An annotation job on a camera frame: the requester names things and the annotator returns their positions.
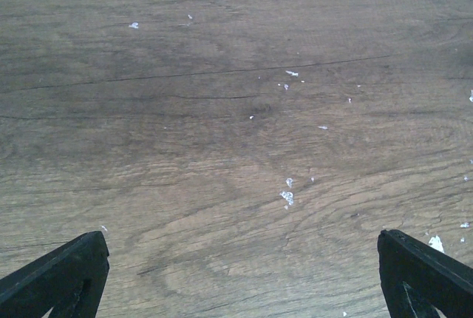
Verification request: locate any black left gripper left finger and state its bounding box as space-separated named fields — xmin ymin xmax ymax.
xmin=1 ymin=231 xmax=109 ymax=317

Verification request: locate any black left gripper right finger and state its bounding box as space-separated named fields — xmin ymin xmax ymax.
xmin=377 ymin=229 xmax=472 ymax=317

